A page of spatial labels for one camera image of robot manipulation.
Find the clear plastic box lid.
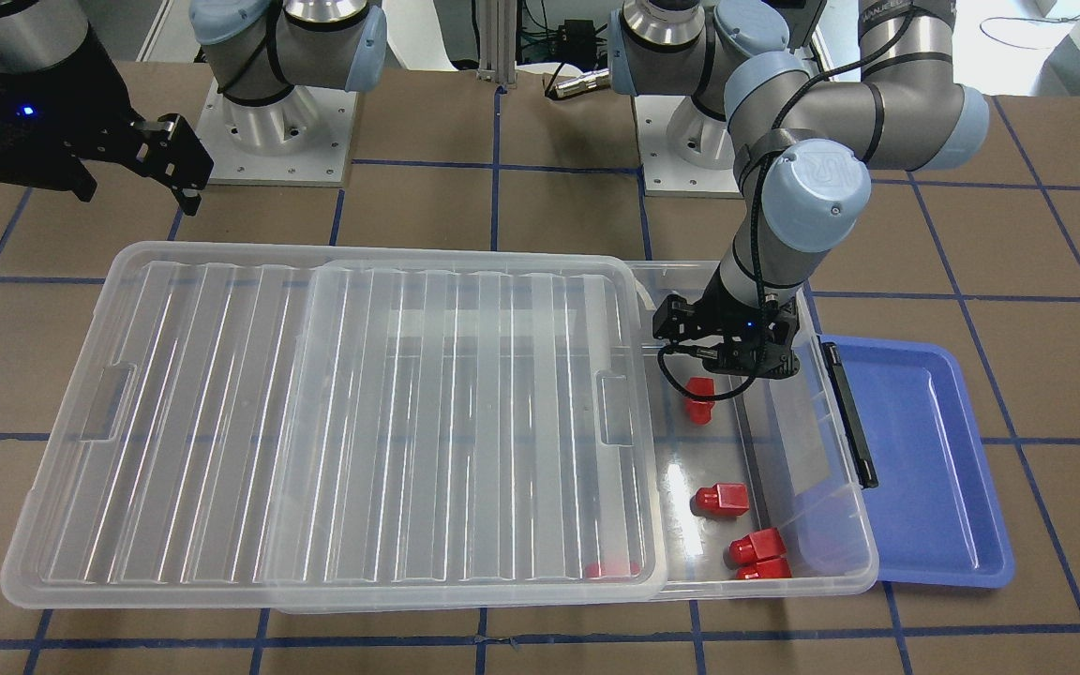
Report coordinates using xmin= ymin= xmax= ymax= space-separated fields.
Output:
xmin=0 ymin=242 xmax=669 ymax=612

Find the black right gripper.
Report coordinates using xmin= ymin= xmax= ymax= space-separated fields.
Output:
xmin=0 ymin=42 xmax=214 ymax=217

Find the blue plastic tray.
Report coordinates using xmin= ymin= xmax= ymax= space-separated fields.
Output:
xmin=821 ymin=335 xmax=1015 ymax=589

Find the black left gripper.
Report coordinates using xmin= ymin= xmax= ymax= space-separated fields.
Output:
xmin=652 ymin=273 xmax=801 ymax=381

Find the red block under lid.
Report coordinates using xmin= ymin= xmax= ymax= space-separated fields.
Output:
xmin=583 ymin=561 xmax=642 ymax=579

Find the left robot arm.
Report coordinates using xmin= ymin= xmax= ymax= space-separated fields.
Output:
xmin=607 ymin=1 xmax=989 ymax=379

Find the black box latch handle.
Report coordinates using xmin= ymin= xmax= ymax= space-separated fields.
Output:
xmin=821 ymin=341 xmax=881 ymax=488

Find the clear plastic storage box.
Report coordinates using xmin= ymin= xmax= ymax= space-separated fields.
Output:
xmin=257 ymin=256 xmax=878 ymax=612

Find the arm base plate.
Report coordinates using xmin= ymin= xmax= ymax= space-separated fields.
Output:
xmin=193 ymin=81 xmax=363 ymax=188
xmin=633 ymin=96 xmax=745 ymax=202

